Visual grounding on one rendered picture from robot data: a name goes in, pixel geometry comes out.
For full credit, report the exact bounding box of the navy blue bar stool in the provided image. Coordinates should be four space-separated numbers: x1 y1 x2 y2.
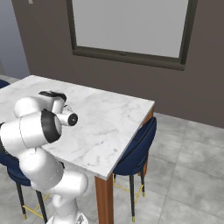
0 79 11 89
0 144 66 224
112 116 158 223

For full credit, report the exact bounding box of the dark framed window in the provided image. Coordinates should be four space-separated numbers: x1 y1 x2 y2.
66 0 200 72

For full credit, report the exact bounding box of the marble top dining table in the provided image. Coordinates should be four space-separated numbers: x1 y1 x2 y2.
0 74 156 224

